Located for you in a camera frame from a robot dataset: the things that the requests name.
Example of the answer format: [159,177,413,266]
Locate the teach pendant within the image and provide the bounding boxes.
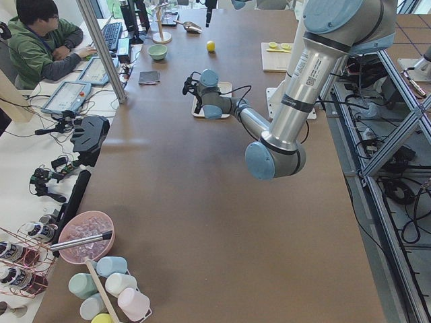
[77,57,109,86]
[41,81,92,114]

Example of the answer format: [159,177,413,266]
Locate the grey folded cloth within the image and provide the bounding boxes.
[138,71,160,85]

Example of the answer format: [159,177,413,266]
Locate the person in green hoodie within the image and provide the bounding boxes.
[8,0,97,90]

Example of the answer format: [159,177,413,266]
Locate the pink plastic cup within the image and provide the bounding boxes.
[117,287,152,322]

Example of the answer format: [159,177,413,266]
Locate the beige rabbit print tray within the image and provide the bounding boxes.
[191,81,233,120]

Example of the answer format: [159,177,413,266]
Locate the yellow lemon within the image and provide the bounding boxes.
[206,40,216,52]

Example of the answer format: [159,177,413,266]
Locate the pink bowl with ice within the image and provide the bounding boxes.
[59,211,115,264]

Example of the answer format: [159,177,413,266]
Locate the metal tongs handle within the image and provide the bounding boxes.
[49,231,114,252]

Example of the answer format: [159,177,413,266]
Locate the blue plastic cup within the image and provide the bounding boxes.
[96,256,128,278]

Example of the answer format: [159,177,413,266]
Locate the wooden mug tree stand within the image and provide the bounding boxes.
[152,3,172,44]

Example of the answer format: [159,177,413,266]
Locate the lower teach pendant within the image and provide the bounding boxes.
[41,81,92,114]

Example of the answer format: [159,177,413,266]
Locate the green plastic cup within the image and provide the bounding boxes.
[68,273,98,299]

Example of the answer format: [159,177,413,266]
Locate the yellow plastic knife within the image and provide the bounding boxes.
[265,48,291,53]

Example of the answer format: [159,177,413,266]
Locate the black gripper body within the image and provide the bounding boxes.
[205,0,218,21]
[182,71,202,105]

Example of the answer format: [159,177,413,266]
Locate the bamboo cutting board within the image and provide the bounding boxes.
[261,42,293,73]

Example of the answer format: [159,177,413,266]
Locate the white plastic cup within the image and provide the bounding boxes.
[105,273,137,297]

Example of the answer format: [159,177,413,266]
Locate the black keyboard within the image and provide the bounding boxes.
[102,22,123,52]

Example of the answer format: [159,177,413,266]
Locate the aluminium frame post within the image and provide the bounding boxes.
[76,0,127,104]

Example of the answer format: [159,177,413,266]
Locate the light green bowl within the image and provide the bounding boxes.
[147,44,168,61]

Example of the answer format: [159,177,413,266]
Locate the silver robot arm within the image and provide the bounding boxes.
[203,0,248,28]
[183,1,397,180]

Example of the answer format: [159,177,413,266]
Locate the upper teach pendant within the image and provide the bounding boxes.
[77,57,109,86]

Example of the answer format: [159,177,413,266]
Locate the copper bottle rack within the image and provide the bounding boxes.
[1,227,56,299]

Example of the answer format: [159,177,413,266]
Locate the metal scoop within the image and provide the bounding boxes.
[174,20,202,34]

